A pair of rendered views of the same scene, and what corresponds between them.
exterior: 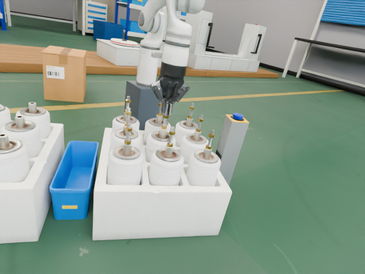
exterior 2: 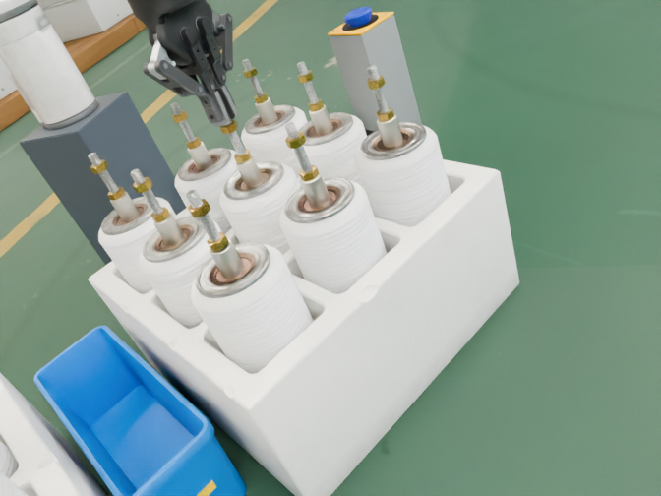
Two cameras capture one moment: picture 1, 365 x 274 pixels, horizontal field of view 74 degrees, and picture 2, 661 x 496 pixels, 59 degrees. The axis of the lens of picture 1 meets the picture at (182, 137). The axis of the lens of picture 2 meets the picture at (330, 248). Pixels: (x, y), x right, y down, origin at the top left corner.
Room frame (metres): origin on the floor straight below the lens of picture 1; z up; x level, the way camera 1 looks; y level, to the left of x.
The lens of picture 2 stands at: (0.10, 0.16, 0.55)
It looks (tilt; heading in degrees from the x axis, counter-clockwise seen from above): 34 degrees down; 346
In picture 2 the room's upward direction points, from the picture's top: 22 degrees counter-clockwise
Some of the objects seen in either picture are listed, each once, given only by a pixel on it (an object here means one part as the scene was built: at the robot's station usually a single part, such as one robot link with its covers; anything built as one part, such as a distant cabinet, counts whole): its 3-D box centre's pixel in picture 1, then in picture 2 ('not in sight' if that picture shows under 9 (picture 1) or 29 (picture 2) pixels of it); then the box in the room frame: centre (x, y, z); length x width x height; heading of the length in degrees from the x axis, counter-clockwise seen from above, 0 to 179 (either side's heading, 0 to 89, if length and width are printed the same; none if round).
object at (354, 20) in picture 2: (237, 117); (359, 19); (0.88, -0.19, 0.32); 0.04 x 0.04 x 0.02
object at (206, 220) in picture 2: (128, 135); (209, 226); (0.58, 0.14, 0.30); 0.01 x 0.01 x 0.08
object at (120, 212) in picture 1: (156, 176); (302, 280); (0.72, 0.06, 0.09); 0.39 x 0.39 x 0.18; 17
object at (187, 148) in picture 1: (191, 161); (345, 188); (0.76, -0.05, 0.16); 0.10 x 0.10 x 0.18
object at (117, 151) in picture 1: (126, 152); (233, 270); (0.58, 0.14, 0.25); 0.08 x 0.08 x 0.01
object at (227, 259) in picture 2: (127, 148); (227, 259); (0.58, 0.14, 0.26); 0.02 x 0.02 x 0.03
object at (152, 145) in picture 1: (158, 159); (281, 240); (0.72, 0.07, 0.16); 0.10 x 0.10 x 0.18
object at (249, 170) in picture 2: (163, 132); (250, 171); (0.72, 0.07, 0.26); 0.02 x 0.02 x 0.03
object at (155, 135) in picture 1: (162, 136); (254, 180); (0.72, 0.07, 0.25); 0.08 x 0.08 x 0.01
